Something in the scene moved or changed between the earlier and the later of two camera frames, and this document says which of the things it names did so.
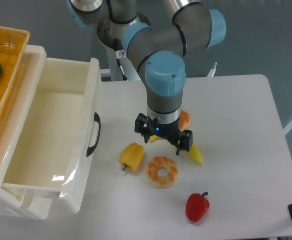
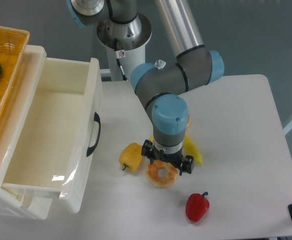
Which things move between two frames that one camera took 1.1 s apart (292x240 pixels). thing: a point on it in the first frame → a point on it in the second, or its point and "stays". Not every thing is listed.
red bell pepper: x=197 y=206 stays
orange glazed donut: x=158 y=162 stays
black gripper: x=182 y=139 → x=184 y=164
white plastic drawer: x=57 y=145 stays
